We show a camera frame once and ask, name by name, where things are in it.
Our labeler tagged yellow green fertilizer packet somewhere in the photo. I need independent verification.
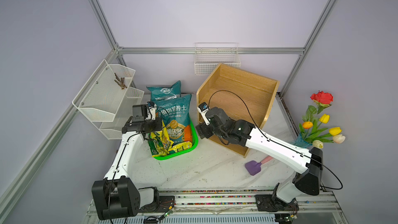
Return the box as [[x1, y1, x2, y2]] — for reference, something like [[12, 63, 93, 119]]
[[148, 140, 172, 157], [149, 129, 174, 147], [168, 141, 192, 154]]

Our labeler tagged teal orange soil bag back-facing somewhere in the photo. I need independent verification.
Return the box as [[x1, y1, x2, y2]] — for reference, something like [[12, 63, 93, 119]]
[[147, 81, 181, 101]]

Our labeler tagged teal orange soil bag front-facing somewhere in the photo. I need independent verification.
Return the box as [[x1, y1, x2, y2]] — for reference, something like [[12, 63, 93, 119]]
[[154, 94, 192, 144]]

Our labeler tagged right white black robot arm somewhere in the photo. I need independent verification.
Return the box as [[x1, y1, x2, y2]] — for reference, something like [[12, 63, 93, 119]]
[[196, 103, 323, 204]]

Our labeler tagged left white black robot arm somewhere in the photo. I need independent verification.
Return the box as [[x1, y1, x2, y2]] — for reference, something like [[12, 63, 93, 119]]
[[91, 102, 163, 222]]

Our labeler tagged wooden two-tier shelf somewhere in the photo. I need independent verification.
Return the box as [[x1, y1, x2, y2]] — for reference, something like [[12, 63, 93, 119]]
[[197, 64, 279, 156]]

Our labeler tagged green plastic basket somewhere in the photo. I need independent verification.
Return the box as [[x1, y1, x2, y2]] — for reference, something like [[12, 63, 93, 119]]
[[153, 122, 199, 161]]

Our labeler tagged purple pink toy shovel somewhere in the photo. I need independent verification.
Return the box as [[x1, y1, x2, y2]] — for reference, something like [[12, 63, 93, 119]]
[[245, 156, 273, 176]]

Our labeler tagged brown twigs bundle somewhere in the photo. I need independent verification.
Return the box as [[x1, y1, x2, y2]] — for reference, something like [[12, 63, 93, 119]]
[[114, 73, 127, 90]]

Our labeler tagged blue glass vase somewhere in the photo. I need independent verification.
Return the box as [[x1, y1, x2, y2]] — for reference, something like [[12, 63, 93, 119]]
[[292, 134, 312, 148]]

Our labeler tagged artificial flower bouquet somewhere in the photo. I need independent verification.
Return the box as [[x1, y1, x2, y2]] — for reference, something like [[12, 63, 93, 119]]
[[298, 91, 346, 149]]

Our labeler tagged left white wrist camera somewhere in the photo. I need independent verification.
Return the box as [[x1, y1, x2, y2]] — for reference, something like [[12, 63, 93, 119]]
[[147, 101, 157, 120]]

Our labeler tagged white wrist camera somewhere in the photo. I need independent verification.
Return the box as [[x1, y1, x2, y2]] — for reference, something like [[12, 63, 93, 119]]
[[198, 102, 210, 125], [147, 101, 157, 120]]

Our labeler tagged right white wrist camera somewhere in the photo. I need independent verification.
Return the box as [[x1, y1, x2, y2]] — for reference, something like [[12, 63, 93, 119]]
[[198, 102, 210, 125]]

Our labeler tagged white mesh wall rack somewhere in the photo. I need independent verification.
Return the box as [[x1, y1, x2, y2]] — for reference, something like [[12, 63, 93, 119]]
[[72, 60, 144, 140]]

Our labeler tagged white wire wall basket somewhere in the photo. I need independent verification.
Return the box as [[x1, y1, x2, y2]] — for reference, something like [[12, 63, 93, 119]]
[[194, 43, 241, 76]]

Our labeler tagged metal base rail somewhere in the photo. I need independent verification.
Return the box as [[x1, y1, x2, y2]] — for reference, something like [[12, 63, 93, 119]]
[[83, 188, 346, 224]]

